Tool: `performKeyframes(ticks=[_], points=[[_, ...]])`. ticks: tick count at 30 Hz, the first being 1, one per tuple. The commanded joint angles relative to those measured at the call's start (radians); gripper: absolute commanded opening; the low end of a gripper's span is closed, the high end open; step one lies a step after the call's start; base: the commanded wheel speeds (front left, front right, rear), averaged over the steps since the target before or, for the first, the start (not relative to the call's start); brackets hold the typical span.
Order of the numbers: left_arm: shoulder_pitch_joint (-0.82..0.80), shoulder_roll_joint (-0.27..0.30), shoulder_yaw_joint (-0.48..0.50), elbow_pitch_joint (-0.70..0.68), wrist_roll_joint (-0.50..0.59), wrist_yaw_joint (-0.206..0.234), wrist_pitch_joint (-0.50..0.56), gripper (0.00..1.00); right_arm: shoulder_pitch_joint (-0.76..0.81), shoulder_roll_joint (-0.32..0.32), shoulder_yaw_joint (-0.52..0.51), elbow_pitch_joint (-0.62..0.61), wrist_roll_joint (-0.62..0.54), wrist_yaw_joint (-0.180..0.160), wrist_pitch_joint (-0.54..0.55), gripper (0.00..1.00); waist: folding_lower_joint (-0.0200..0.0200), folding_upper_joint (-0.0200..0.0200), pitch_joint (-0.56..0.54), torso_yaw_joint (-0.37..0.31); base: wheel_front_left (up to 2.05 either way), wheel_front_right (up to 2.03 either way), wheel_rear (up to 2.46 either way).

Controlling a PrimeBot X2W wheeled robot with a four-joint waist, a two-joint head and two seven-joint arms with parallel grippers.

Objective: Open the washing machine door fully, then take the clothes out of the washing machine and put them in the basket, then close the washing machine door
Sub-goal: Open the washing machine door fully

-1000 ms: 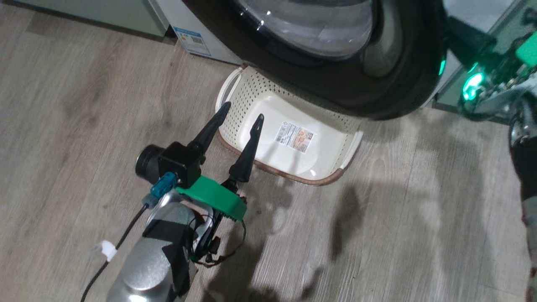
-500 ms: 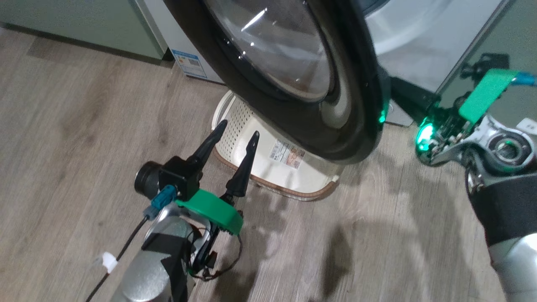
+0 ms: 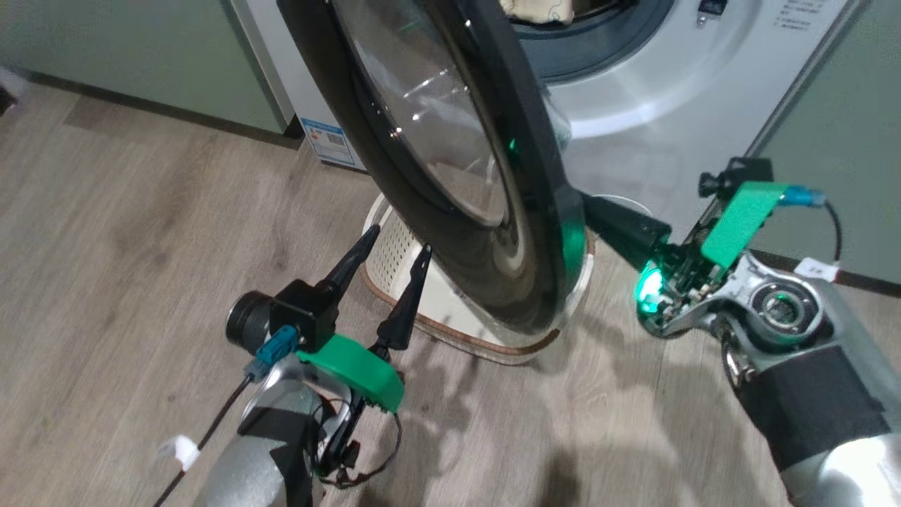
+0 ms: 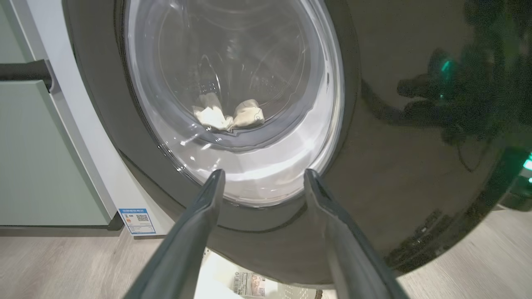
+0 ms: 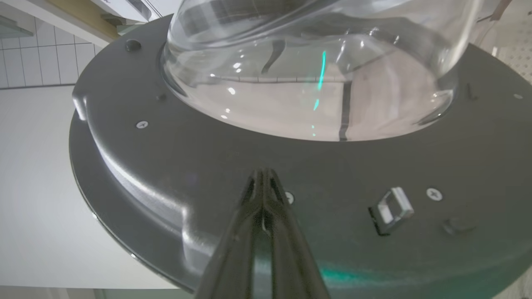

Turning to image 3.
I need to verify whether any blue cable connector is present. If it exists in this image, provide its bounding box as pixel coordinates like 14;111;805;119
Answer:
779;184;826;209
244;325;301;382

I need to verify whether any cream perforated basket brown rim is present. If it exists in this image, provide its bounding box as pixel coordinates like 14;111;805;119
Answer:
361;192;596;365

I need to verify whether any black left camera cable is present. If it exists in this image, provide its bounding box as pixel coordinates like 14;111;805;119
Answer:
151;375;256;507

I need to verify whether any white cable tag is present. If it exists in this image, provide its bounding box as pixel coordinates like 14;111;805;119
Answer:
795;257;843;283
158;434;202;472

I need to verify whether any white front-load washing machine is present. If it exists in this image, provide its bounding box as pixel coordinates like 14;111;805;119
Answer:
229;0;863;244

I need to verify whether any oval washer filter cover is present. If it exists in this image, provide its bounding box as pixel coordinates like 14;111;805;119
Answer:
590;194;653;217

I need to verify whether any white right cable tag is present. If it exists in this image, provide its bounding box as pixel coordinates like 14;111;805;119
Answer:
795;257;843;283

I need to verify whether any thin black left gripper cable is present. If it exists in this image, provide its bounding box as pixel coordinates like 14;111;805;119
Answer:
315;398;404;489

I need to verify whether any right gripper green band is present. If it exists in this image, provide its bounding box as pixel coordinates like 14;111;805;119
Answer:
581;180;790;340

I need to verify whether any black round glass washer door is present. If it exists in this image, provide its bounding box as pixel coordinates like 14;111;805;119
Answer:
277;0;588;336

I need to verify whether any blue white energy label sticker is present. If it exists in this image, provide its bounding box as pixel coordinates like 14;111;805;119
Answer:
301;116;357;169

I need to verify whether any black camera cable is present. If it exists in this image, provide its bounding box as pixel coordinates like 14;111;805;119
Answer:
820;201;844;265
151;375;256;507

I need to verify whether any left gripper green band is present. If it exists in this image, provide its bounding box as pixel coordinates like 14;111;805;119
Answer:
297;224;432;481

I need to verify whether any white printed text label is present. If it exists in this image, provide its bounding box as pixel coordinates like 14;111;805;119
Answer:
773;0;833;30

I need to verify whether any white left cable tag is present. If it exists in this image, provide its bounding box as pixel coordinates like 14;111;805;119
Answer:
158;434;202;472

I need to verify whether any black right camera cable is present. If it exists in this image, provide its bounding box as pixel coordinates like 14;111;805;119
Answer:
820;201;844;265

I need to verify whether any blue right cable connector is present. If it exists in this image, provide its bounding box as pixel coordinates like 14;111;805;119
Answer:
779;184;826;209

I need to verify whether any cream garment with bear print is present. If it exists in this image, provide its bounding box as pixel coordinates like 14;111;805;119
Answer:
500;0;574;26

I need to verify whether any blue left cable connector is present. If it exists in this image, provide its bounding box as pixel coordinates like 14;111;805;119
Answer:
244;325;301;382

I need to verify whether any grey rubber door gasket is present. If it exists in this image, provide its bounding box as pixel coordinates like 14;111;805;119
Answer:
512;0;678;84

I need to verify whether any pale green cabinet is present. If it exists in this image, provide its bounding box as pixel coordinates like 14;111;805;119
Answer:
0;0;300;142
746;0;901;286

